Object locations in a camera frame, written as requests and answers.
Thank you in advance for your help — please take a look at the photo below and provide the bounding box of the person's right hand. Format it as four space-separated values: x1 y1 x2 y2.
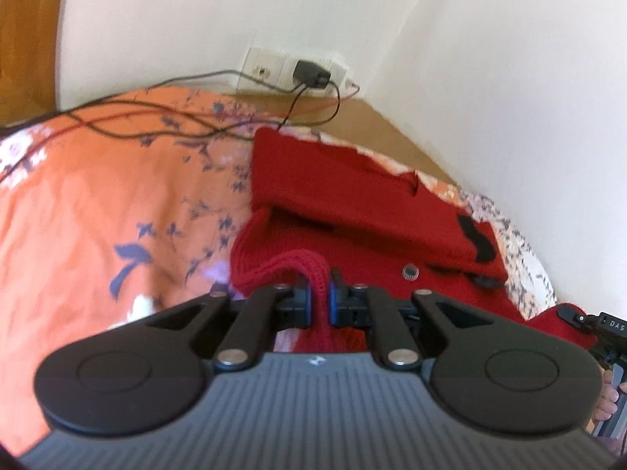
592 369 626 422

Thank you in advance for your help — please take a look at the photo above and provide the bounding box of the wooden door frame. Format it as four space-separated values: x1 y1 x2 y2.
1 0 62 125

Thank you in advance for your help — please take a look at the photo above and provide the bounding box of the floral orange bed sheet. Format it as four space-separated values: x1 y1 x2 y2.
0 85 560 456

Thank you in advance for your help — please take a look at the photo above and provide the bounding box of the black power adapter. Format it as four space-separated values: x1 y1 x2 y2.
292 60 332 89

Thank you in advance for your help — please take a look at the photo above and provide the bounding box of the red knitted sweater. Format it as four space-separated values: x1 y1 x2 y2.
228 126 602 354

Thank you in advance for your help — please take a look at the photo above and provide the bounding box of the black cable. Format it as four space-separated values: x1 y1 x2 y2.
0 69 315 143
276 80 342 133

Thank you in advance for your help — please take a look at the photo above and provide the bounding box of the white wall socket strip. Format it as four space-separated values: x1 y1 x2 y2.
236 47 353 98

